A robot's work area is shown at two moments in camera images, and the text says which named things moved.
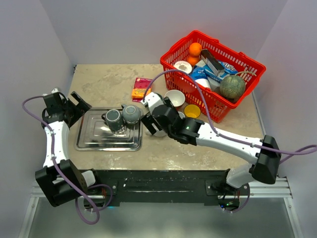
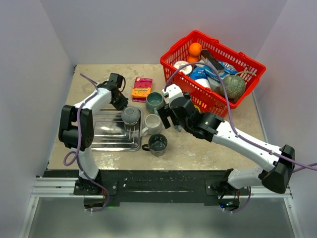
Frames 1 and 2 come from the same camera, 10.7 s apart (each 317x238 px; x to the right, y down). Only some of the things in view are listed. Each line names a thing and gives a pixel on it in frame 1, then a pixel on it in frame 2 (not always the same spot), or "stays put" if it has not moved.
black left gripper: x=80 y=108 -> x=124 y=102
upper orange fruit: x=195 y=49 stays put
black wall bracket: x=74 y=68 stays put
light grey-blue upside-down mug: x=131 y=114 stays put
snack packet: x=140 y=86 stays put
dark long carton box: x=215 y=65 stays put
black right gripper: x=147 y=121 -> x=165 y=112
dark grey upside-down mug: x=113 y=118 -> x=157 y=144
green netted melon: x=232 y=86 stays put
